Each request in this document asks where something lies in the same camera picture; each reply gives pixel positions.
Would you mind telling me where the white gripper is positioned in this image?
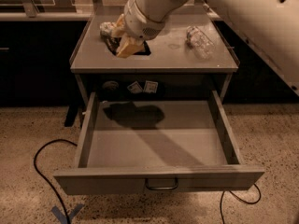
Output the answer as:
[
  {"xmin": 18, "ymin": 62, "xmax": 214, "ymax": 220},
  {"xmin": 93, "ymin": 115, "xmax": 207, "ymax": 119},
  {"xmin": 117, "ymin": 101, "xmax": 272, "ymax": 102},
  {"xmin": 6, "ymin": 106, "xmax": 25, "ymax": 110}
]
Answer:
[{"xmin": 111, "ymin": 0, "xmax": 165, "ymax": 58}]

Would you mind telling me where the metal drawer handle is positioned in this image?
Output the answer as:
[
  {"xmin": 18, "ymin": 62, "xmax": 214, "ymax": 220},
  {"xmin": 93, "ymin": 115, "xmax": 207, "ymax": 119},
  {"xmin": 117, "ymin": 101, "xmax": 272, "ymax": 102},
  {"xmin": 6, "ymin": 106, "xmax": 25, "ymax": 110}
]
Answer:
[{"xmin": 145, "ymin": 178, "xmax": 178, "ymax": 191}]

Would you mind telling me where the white label card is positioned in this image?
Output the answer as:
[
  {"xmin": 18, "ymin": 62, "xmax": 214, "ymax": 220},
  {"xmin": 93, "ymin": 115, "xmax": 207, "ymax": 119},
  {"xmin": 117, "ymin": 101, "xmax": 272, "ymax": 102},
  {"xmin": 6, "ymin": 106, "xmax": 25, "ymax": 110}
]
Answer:
[
  {"xmin": 127, "ymin": 81, "xmax": 143, "ymax": 94},
  {"xmin": 144, "ymin": 80, "xmax": 158, "ymax": 93}
]

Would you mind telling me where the black floor cable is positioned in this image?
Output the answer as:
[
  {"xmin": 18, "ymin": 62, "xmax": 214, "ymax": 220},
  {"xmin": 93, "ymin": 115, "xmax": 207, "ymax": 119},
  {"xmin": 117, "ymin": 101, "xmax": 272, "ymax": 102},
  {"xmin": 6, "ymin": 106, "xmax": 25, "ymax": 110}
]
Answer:
[
  {"xmin": 219, "ymin": 183, "xmax": 262, "ymax": 224},
  {"xmin": 33, "ymin": 138, "xmax": 78, "ymax": 224}
]

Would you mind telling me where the grey cabinet table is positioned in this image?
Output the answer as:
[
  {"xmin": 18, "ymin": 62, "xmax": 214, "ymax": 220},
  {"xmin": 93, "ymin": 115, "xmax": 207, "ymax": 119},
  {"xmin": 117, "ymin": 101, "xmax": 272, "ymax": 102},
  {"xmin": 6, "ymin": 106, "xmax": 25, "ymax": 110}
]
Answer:
[{"xmin": 71, "ymin": 7, "xmax": 238, "ymax": 99}]

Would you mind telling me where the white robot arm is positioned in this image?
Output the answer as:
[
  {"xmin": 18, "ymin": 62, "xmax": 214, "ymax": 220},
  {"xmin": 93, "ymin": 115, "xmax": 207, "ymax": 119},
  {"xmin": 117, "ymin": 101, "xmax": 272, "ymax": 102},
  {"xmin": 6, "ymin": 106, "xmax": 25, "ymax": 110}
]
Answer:
[{"xmin": 112, "ymin": 0, "xmax": 299, "ymax": 94}]

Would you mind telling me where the round grey object under table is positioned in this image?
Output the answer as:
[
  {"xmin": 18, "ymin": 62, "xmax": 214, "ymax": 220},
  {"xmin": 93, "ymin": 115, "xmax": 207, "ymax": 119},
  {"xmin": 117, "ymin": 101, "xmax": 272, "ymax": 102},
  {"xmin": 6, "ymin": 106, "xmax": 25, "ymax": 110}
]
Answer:
[{"xmin": 102, "ymin": 80, "xmax": 119, "ymax": 92}]

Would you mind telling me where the black floor cable right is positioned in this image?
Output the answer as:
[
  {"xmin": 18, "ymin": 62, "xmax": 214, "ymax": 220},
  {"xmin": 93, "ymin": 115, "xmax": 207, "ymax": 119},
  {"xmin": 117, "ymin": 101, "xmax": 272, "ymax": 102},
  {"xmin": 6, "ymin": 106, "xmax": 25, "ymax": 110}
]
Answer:
[{"xmin": 219, "ymin": 183, "xmax": 262, "ymax": 224}]

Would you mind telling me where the blue tape cross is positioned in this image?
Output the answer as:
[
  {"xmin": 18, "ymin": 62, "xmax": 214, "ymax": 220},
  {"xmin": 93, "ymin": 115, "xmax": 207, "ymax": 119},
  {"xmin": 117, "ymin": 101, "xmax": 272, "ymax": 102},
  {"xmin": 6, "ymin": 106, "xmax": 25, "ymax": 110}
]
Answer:
[{"xmin": 51, "ymin": 203, "xmax": 84, "ymax": 224}]

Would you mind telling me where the white label card left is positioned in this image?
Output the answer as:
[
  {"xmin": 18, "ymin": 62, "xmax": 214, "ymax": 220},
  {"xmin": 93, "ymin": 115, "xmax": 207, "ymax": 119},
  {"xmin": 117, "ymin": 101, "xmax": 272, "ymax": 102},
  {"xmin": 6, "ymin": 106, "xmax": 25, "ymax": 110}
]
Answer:
[{"xmin": 127, "ymin": 81, "xmax": 143, "ymax": 94}]

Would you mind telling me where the open grey top drawer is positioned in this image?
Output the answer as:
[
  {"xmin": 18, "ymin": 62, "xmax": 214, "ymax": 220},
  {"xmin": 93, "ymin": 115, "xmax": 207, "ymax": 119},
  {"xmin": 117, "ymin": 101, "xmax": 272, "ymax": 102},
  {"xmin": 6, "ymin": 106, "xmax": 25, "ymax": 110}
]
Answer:
[{"xmin": 54, "ymin": 91, "xmax": 264, "ymax": 195}]

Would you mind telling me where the black floor cable left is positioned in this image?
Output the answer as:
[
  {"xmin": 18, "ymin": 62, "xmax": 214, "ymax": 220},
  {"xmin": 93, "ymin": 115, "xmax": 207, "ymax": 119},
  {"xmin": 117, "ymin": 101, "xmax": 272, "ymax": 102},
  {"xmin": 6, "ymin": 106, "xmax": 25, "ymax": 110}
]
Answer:
[{"xmin": 33, "ymin": 138, "xmax": 78, "ymax": 224}]

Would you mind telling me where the clear plastic bottle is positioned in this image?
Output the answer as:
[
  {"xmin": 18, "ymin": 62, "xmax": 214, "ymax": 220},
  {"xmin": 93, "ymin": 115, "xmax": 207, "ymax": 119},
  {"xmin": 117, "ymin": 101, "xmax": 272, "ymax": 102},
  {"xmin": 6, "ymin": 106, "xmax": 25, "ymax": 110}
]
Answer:
[{"xmin": 186, "ymin": 26, "xmax": 215, "ymax": 60}]

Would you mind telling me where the white label card right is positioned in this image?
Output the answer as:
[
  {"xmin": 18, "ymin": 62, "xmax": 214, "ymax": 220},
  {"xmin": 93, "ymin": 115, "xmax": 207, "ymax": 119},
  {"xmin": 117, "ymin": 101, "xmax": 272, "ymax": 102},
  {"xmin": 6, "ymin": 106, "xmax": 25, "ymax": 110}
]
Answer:
[{"xmin": 144, "ymin": 80, "xmax": 158, "ymax": 93}]

